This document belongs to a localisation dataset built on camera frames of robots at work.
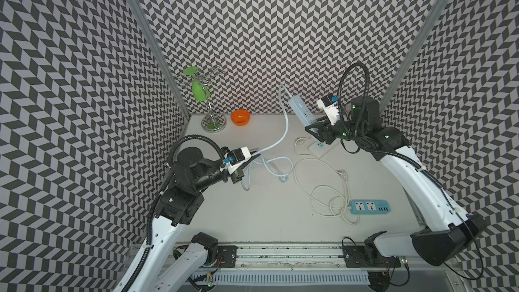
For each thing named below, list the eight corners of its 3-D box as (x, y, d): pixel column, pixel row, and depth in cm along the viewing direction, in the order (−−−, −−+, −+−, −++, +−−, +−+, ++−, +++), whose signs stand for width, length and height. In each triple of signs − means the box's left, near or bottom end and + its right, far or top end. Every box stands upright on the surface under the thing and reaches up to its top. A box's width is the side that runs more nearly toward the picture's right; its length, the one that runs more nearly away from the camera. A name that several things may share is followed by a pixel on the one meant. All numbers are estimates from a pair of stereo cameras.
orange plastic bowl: (228, 119, 120) (227, 113, 116) (240, 112, 124) (239, 105, 120) (242, 130, 114) (241, 124, 110) (254, 122, 119) (253, 115, 114)
